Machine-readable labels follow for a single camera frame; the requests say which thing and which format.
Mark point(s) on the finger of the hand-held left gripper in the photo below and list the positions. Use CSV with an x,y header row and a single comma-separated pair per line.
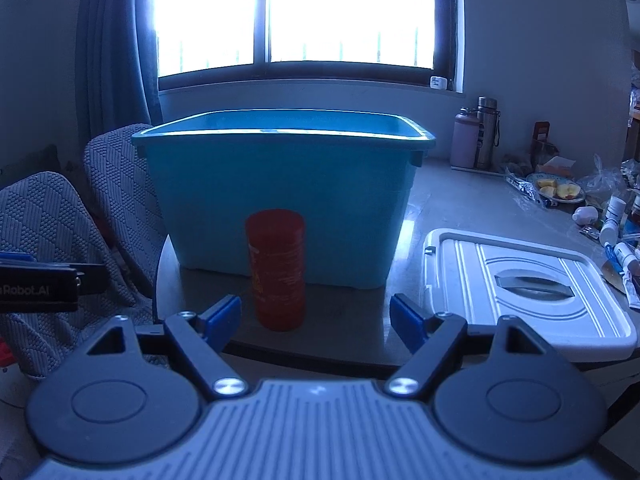
x,y
92,279

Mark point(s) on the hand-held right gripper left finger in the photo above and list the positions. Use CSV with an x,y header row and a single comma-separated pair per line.
x,y
222,317

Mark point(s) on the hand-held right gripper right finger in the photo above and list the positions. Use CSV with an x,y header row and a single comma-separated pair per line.
x,y
407,322

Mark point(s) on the red cylindrical canister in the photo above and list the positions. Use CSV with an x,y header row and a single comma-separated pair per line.
x,y
277,270

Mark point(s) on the blue plastic storage bin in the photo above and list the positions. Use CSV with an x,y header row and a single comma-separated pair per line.
x,y
280,185

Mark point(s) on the grey desktop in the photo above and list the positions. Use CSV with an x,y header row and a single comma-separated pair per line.
x,y
450,200

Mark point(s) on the grey textured covered chair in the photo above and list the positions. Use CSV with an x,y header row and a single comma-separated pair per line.
x,y
45,240
120,185

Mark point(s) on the white plastic bin lid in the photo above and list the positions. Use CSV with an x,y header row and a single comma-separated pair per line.
x,y
525,290

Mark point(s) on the silver foil wrapper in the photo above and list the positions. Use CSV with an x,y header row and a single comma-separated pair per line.
x,y
522,185

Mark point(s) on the pink water bottle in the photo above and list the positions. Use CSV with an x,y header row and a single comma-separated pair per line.
x,y
464,140

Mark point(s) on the plate of cut fruit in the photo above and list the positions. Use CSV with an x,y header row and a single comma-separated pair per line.
x,y
557,190

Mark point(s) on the small white lying bottle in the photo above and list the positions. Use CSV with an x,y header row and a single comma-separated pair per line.
x,y
585,215

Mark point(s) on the steel thermos bottle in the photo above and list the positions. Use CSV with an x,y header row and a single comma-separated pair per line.
x,y
486,130

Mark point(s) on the white tilted bottle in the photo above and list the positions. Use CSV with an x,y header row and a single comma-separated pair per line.
x,y
608,232

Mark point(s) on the brown cardboard box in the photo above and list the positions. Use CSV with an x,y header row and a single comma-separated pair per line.
x,y
542,140

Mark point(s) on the white blue tube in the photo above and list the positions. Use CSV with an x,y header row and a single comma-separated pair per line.
x,y
627,257

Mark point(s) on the blue curtain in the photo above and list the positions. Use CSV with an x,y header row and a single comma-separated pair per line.
x,y
107,50

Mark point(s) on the white upright medicine bottle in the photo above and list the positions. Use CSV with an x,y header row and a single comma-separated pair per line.
x,y
615,209

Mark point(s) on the small white device on sill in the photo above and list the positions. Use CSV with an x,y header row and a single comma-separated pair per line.
x,y
438,82

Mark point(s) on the clear plastic bag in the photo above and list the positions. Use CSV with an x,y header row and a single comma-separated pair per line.
x,y
602,177

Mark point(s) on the dark framed window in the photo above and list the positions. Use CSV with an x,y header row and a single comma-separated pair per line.
x,y
310,10

